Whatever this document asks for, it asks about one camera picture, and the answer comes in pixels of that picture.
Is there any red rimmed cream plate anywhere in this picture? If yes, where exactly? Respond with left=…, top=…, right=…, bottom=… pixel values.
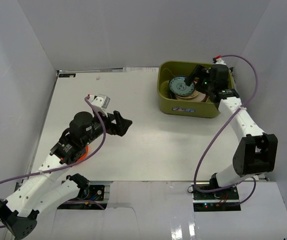
left=187, top=91, right=208, bottom=103

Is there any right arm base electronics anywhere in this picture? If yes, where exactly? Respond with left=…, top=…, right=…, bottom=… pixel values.
left=187, top=184, right=241, bottom=213

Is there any cream plate with flowers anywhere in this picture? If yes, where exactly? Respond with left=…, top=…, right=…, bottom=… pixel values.
left=175, top=94, right=191, bottom=101

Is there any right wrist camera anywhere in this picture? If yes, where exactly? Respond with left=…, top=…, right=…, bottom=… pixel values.
left=212, top=55, right=227, bottom=66

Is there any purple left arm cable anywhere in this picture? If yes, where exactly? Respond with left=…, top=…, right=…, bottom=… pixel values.
left=0, top=94, right=107, bottom=229

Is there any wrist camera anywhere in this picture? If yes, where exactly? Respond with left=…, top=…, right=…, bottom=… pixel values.
left=212, top=55, right=227, bottom=66
left=87, top=94, right=111, bottom=117

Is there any olive green plastic bin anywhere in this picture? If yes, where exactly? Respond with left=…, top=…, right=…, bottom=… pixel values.
left=157, top=61, right=234, bottom=118

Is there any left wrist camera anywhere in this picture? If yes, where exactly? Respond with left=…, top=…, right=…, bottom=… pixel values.
left=87, top=94, right=111, bottom=117

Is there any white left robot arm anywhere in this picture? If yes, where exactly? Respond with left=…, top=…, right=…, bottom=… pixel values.
left=0, top=111, right=133, bottom=240

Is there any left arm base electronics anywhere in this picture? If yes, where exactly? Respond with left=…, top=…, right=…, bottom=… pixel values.
left=57, top=184, right=110, bottom=210

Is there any grey deer pattern plate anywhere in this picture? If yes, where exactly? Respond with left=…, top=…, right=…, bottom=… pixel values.
left=160, top=81, right=177, bottom=100

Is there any blue floral small plate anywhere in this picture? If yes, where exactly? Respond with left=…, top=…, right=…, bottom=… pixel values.
left=169, top=76, right=195, bottom=96

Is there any orange plastic plate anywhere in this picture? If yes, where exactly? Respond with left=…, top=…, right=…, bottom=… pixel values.
left=72, top=146, right=89, bottom=165

